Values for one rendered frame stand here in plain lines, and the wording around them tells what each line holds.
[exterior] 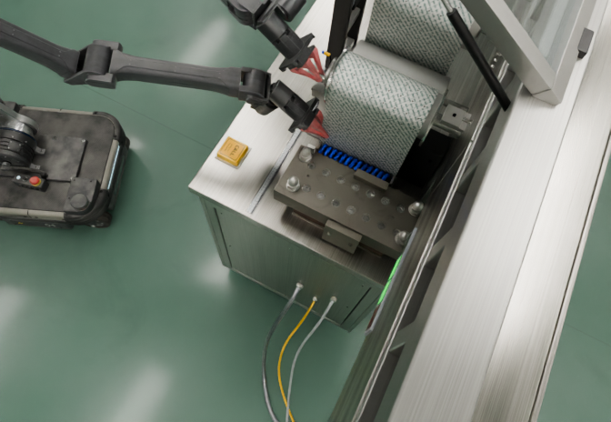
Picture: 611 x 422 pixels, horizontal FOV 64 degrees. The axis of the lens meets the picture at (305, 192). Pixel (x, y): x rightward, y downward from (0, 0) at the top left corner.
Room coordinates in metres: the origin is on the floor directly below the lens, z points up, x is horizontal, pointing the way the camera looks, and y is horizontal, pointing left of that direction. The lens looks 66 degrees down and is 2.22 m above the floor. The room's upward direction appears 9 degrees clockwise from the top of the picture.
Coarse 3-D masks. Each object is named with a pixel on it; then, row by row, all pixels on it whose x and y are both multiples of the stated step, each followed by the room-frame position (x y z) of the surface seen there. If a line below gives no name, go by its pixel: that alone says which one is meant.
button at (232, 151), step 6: (228, 138) 0.72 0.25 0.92; (228, 144) 0.71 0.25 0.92; (234, 144) 0.71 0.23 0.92; (240, 144) 0.71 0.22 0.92; (222, 150) 0.68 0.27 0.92; (228, 150) 0.68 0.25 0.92; (234, 150) 0.69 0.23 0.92; (240, 150) 0.69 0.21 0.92; (246, 150) 0.70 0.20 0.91; (222, 156) 0.66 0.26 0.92; (228, 156) 0.66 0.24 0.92; (234, 156) 0.67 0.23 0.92; (240, 156) 0.67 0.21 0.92; (228, 162) 0.66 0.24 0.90; (234, 162) 0.65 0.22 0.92
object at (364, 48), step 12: (360, 48) 0.87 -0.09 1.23; (372, 48) 0.88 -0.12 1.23; (372, 60) 0.84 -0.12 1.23; (384, 60) 0.84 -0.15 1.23; (396, 60) 0.85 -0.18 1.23; (408, 60) 0.86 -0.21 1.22; (408, 72) 0.82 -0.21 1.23; (420, 72) 0.82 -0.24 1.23; (432, 72) 0.83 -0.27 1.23; (432, 84) 0.79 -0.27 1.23; (444, 84) 0.80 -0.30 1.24
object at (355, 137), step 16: (336, 112) 0.69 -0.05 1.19; (336, 128) 0.69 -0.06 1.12; (352, 128) 0.68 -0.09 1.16; (368, 128) 0.66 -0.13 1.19; (336, 144) 0.69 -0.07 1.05; (352, 144) 0.67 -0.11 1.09; (368, 144) 0.66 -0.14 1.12; (384, 144) 0.65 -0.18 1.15; (400, 144) 0.64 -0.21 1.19; (368, 160) 0.66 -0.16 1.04; (384, 160) 0.64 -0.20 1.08; (400, 160) 0.63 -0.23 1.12
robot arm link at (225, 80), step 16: (112, 48) 0.74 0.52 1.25; (112, 64) 0.69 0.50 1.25; (128, 64) 0.70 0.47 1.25; (144, 64) 0.71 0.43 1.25; (160, 64) 0.72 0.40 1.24; (176, 64) 0.73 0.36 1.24; (96, 80) 0.65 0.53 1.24; (112, 80) 0.66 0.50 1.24; (128, 80) 0.69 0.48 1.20; (144, 80) 0.69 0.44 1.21; (160, 80) 0.70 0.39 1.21; (176, 80) 0.70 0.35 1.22; (192, 80) 0.70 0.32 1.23; (208, 80) 0.71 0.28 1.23; (224, 80) 0.72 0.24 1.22; (240, 80) 0.75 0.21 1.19; (256, 80) 0.74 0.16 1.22; (240, 96) 0.71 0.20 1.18
